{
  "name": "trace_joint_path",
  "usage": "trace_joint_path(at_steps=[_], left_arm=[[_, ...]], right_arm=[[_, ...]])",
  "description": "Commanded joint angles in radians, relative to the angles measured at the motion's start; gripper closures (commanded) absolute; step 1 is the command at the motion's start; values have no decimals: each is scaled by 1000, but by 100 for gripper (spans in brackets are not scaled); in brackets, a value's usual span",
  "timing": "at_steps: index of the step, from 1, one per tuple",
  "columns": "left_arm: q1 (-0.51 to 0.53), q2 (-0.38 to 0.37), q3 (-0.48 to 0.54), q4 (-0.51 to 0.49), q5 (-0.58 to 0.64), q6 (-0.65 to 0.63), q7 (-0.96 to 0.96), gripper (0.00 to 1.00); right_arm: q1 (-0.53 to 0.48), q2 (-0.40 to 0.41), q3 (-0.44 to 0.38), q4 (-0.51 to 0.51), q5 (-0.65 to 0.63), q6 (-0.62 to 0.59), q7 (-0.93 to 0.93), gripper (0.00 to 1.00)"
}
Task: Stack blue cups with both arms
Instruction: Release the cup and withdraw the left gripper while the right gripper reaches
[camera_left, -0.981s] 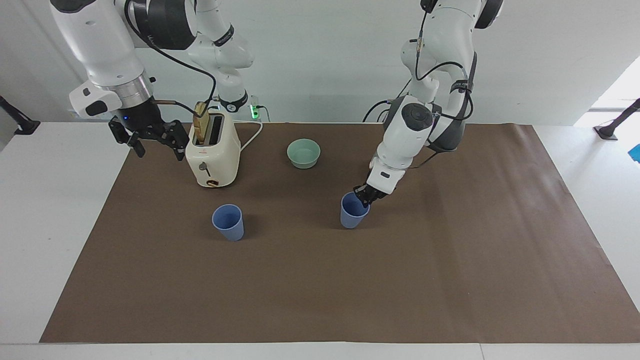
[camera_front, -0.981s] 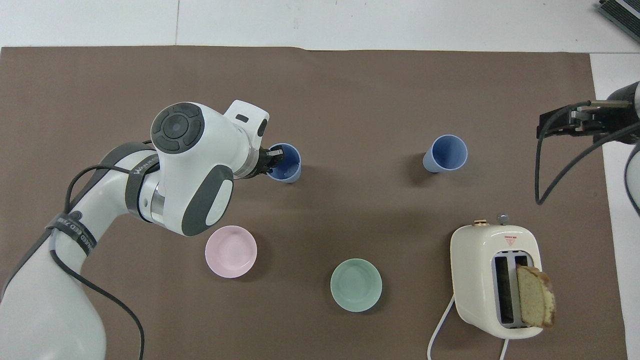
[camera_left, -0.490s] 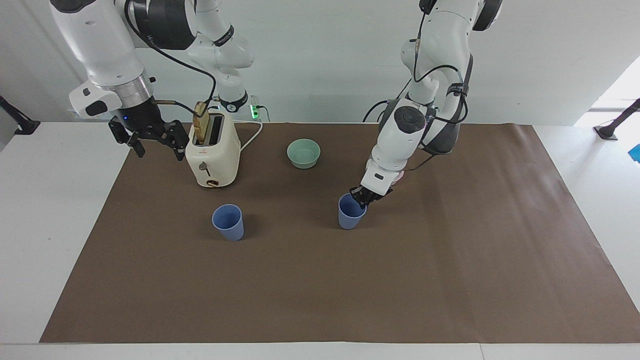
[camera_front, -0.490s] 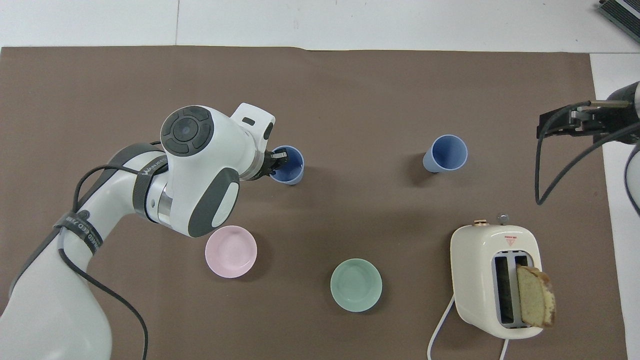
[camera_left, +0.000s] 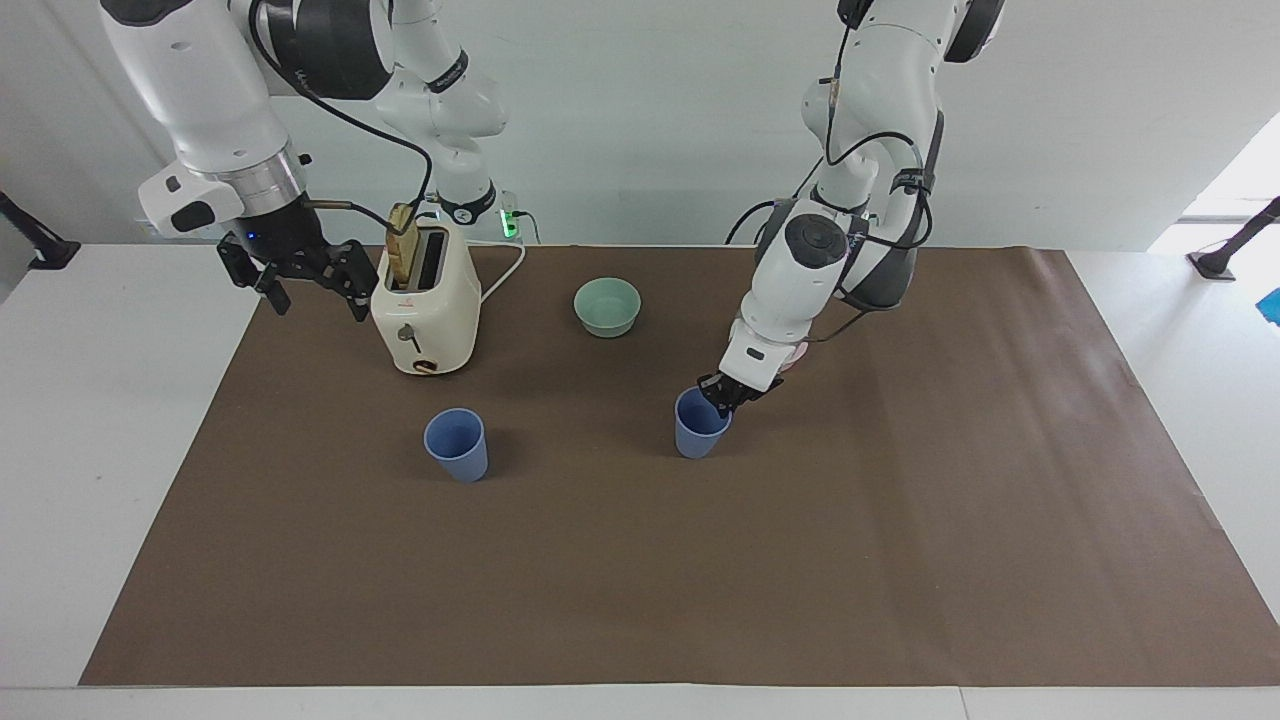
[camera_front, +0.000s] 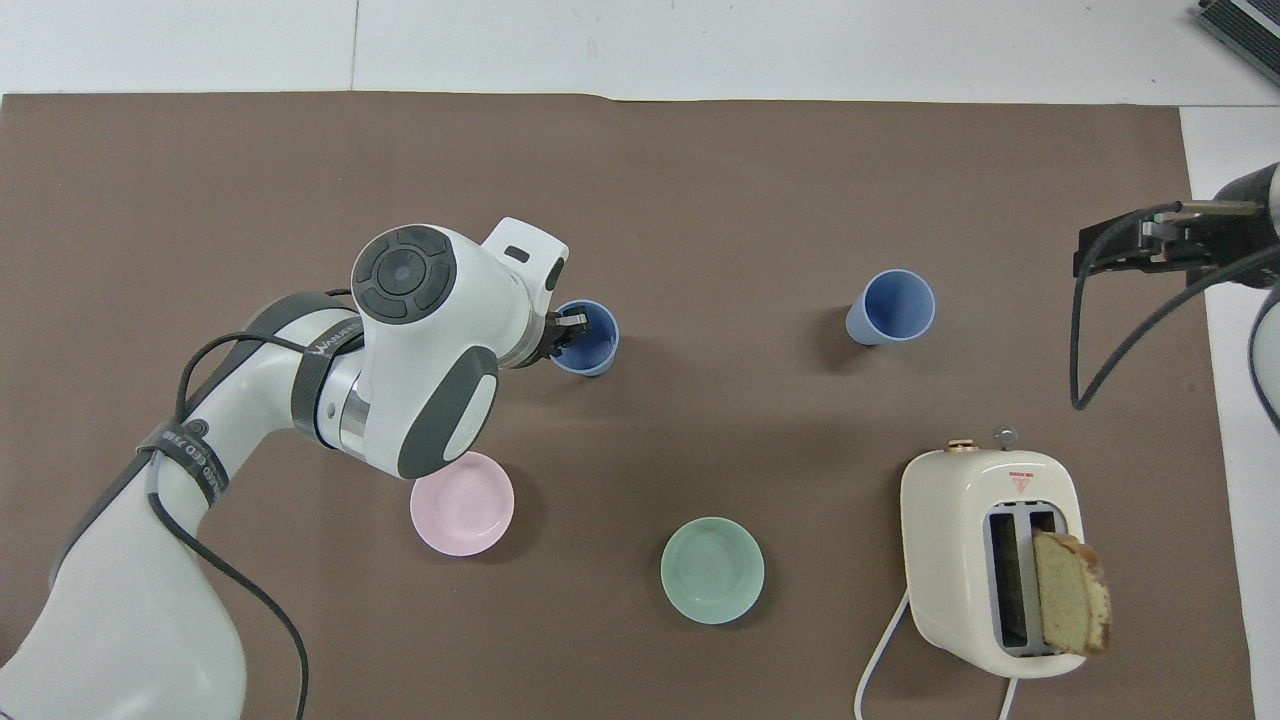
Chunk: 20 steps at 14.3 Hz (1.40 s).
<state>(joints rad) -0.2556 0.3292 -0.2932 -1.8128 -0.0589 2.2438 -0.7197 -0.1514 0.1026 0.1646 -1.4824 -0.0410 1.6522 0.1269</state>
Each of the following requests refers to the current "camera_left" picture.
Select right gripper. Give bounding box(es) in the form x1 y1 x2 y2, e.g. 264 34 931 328
217 195 380 324

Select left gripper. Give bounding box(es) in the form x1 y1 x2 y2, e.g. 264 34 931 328
697 372 774 420

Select blue plastic cup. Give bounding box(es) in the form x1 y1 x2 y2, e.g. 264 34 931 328
423 407 491 484
674 388 734 460

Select toast slice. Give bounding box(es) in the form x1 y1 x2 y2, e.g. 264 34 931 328
386 203 422 292

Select cream toaster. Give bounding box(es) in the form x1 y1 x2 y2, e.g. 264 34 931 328
370 221 484 378

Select green bowl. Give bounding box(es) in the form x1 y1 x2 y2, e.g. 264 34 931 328
573 277 643 339

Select black stand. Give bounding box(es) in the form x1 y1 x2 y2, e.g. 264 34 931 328
0 190 82 272
1186 195 1280 281

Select black cable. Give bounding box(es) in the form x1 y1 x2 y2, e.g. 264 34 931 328
247 0 435 233
795 0 947 346
726 198 793 247

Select white toaster cord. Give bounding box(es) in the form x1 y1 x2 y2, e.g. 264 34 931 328
466 238 528 307

